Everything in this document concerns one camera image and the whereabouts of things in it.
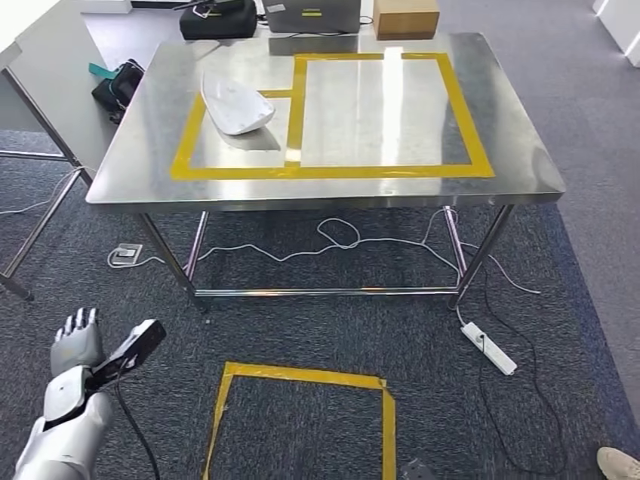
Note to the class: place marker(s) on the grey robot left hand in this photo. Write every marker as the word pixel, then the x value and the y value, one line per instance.
pixel 77 348

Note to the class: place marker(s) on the white plastic shell part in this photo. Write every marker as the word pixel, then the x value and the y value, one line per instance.
pixel 235 106

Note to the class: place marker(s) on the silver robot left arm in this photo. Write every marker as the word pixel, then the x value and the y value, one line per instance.
pixel 65 430

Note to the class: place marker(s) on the stainless steel workbench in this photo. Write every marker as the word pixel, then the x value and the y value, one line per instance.
pixel 375 112

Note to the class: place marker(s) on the grey floor socket plate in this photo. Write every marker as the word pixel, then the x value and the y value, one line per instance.
pixel 126 254

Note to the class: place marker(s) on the white side table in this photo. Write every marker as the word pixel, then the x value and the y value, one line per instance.
pixel 50 79

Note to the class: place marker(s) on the yellow floor tape outline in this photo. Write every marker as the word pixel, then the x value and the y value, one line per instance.
pixel 300 374

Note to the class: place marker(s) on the black padded carry case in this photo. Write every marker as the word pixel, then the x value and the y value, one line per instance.
pixel 215 23

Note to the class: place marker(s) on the grey laptop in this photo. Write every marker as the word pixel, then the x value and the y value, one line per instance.
pixel 310 16

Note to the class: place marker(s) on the white power strip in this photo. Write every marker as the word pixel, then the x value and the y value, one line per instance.
pixel 487 348

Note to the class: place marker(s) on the cardboard box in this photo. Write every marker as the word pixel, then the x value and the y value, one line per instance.
pixel 404 20

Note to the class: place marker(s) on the person's shoe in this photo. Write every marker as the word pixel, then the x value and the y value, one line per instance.
pixel 617 464

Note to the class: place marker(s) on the white display podium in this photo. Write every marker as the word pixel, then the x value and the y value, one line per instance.
pixel 625 26

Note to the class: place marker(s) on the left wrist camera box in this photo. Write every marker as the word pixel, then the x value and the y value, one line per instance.
pixel 135 344

